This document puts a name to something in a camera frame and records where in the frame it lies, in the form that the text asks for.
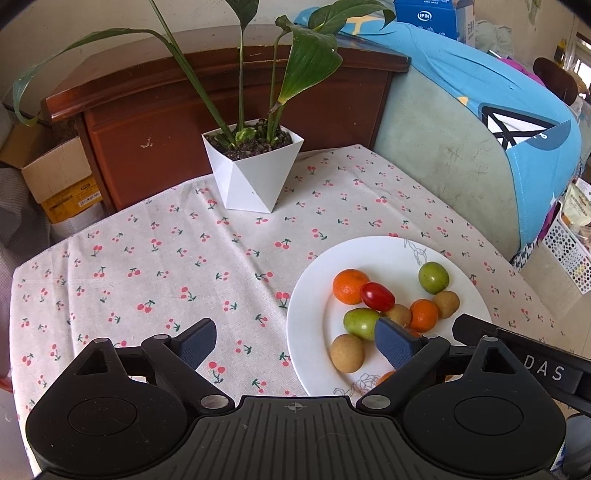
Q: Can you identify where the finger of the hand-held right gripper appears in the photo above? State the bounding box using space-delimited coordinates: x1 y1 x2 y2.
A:
451 314 499 346

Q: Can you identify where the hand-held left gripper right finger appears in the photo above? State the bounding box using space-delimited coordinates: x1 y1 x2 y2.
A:
355 316 529 412

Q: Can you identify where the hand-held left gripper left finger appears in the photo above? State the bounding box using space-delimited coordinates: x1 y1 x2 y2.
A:
74 318 234 412

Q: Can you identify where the large green jujube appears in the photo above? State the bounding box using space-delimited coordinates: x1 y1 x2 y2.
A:
343 308 382 342

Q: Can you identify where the large brown longan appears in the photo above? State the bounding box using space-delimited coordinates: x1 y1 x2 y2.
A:
329 334 366 374

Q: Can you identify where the red cherry tomato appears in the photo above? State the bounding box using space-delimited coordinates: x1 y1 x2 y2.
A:
360 282 396 312

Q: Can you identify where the large orange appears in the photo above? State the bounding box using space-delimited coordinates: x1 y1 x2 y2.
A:
332 269 371 305

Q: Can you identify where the white round plate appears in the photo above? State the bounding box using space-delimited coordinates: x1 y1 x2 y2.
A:
286 235 494 398

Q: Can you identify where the small green jujube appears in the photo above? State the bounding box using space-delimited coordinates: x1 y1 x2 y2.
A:
418 261 450 295

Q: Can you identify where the cherry print tablecloth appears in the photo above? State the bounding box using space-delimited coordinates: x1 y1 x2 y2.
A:
10 144 575 467

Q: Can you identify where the white perforated basket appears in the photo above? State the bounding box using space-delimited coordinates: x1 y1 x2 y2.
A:
540 203 591 296

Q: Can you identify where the pale food packet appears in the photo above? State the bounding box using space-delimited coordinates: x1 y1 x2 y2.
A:
561 181 591 232

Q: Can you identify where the white faceted plant pot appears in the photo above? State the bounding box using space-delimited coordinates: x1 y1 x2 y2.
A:
202 119 304 214

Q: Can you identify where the white storage box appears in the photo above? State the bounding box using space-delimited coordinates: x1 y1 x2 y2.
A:
0 371 35 480

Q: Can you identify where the checked grey curtain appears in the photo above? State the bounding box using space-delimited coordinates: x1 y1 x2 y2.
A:
0 104 54 296

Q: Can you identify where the open cardboard box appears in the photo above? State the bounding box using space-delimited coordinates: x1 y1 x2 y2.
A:
0 122 105 224

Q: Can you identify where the dark wooden cabinet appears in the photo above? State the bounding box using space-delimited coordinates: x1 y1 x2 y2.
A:
41 44 411 213

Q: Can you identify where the blue printed cloth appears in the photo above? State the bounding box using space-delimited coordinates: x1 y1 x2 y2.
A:
293 7 583 252

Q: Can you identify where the dark wooden chair back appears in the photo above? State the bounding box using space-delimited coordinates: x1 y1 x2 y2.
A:
533 58 578 106

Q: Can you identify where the grey cloth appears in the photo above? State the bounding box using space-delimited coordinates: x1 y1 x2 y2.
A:
475 21 514 57

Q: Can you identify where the green leafy plant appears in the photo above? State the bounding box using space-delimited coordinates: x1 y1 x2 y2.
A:
11 0 398 144

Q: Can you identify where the blue and white carton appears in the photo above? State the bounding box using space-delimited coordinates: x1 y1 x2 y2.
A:
394 0 476 47

